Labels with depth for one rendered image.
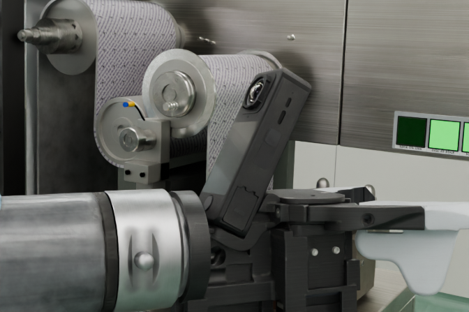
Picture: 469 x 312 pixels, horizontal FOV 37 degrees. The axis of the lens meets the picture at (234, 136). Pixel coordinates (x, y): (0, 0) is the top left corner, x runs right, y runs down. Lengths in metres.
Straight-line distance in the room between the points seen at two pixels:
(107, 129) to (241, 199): 0.86
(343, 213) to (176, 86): 0.74
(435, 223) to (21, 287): 0.25
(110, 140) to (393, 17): 0.56
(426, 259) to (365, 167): 3.44
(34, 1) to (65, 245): 1.05
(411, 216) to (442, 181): 3.34
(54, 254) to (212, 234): 0.10
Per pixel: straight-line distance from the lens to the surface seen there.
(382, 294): 1.33
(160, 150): 1.17
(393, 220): 0.46
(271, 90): 0.47
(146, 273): 0.42
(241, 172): 0.45
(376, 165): 3.88
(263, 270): 0.47
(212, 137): 1.16
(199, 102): 1.15
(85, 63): 1.32
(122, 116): 1.26
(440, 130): 1.34
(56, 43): 1.28
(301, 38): 1.43
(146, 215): 0.42
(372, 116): 1.38
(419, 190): 3.84
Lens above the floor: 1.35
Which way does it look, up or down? 8 degrees down
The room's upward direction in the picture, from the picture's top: 2 degrees clockwise
